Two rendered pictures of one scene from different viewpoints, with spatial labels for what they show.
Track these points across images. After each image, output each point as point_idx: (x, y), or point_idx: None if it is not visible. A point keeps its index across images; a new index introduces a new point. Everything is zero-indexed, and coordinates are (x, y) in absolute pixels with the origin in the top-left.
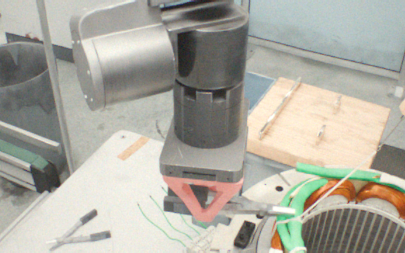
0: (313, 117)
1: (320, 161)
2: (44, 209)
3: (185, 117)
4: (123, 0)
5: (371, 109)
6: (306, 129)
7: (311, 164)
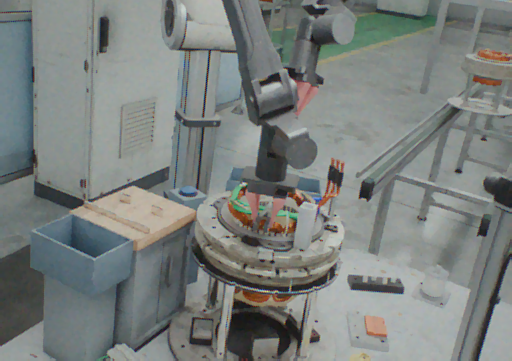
0: (131, 211)
1: (178, 219)
2: None
3: (284, 167)
4: (289, 123)
5: (131, 191)
6: (143, 216)
7: (175, 224)
